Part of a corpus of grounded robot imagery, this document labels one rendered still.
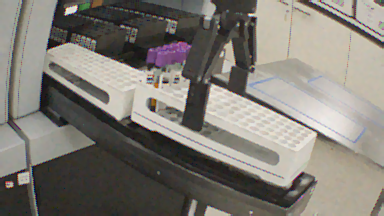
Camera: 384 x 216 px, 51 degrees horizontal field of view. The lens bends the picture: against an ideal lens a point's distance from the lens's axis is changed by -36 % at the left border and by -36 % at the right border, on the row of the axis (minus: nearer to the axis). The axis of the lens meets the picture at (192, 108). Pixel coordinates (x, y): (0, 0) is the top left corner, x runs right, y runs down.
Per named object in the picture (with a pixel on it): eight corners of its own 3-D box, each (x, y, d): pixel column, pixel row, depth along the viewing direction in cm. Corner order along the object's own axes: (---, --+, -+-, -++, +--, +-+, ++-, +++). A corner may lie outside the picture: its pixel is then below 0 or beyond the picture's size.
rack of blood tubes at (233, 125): (128, 118, 93) (134, 80, 91) (167, 104, 101) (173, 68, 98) (284, 187, 78) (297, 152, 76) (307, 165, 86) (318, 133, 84)
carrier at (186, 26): (194, 32, 151) (198, 14, 149) (201, 35, 150) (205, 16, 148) (166, 37, 142) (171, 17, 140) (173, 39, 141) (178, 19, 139)
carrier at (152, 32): (157, 39, 139) (163, 19, 137) (163, 41, 138) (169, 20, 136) (126, 47, 130) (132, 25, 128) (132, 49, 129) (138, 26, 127)
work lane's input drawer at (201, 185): (28, 98, 112) (31, 64, 108) (58, 86, 123) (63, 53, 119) (290, 245, 77) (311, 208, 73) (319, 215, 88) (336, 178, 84)
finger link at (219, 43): (241, 23, 83) (237, 20, 82) (209, 88, 82) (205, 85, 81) (219, 16, 85) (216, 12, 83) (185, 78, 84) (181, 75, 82)
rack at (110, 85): (40, 75, 109) (44, 51, 107) (64, 66, 117) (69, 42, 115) (118, 127, 95) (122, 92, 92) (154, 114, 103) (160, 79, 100)
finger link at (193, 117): (212, 83, 83) (208, 84, 82) (201, 131, 85) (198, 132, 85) (193, 75, 84) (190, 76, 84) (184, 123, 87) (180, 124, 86)
